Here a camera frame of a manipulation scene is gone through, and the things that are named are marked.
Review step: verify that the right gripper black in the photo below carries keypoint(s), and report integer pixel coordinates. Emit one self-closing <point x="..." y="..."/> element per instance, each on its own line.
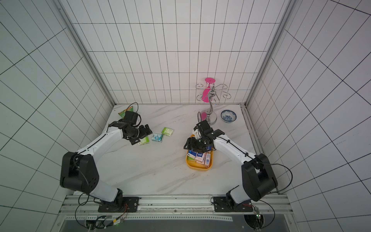
<point x="196" y="144"/>

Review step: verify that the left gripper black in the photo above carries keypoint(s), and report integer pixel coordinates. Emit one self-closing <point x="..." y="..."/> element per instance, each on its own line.
<point x="143" y="134"/>

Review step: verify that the pink Tempo tissue pack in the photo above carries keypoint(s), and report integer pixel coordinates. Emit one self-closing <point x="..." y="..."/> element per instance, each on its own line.
<point x="200" y="157"/>
<point x="207" y="160"/>

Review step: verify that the dark blue Tempo tissue pack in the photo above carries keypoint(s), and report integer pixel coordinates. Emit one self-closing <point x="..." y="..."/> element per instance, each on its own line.
<point x="192" y="154"/>

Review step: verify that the teal cartoon tissue pack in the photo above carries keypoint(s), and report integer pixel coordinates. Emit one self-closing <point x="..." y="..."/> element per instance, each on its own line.
<point x="156" y="137"/>

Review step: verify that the green tissue pack top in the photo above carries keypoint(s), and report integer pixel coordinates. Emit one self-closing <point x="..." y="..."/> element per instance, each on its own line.
<point x="167" y="131"/>

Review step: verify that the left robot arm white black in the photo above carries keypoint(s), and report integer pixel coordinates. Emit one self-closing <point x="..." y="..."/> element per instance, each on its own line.
<point x="79" y="171"/>

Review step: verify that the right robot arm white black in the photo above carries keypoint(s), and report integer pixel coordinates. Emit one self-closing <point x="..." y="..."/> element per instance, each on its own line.
<point x="258" y="178"/>

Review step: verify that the yellow plastic storage box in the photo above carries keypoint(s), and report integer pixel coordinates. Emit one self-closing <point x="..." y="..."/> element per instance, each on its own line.
<point x="199" y="166"/>

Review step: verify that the green red snack bag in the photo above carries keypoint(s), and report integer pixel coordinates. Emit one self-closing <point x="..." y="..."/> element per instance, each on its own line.
<point x="122" y="113"/>

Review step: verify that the blue white ceramic bowl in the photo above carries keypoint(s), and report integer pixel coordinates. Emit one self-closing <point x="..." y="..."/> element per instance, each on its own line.
<point x="228" y="116"/>

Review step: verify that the pink plastic cup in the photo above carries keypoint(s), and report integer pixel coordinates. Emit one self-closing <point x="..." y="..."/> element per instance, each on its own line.
<point x="209" y="84"/>

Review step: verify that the chrome cup holder stand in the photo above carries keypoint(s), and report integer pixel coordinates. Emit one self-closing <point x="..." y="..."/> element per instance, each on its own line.
<point x="209" y="114"/>

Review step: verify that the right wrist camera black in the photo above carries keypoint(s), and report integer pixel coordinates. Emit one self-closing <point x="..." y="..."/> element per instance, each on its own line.
<point x="203" y="128"/>

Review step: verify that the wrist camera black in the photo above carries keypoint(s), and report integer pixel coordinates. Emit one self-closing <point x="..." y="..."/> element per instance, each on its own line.
<point x="131" y="118"/>
<point x="203" y="128"/>

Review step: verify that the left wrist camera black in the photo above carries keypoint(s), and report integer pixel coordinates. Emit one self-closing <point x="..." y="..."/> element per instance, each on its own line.
<point x="131" y="118"/>

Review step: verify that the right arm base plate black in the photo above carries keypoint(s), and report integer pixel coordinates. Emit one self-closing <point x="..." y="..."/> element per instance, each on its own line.
<point x="226" y="204"/>

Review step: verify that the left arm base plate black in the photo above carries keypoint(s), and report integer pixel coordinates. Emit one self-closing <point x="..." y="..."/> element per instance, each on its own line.
<point x="120" y="205"/>

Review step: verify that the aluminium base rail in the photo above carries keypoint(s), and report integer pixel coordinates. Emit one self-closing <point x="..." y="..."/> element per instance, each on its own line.
<point x="85" y="209"/>

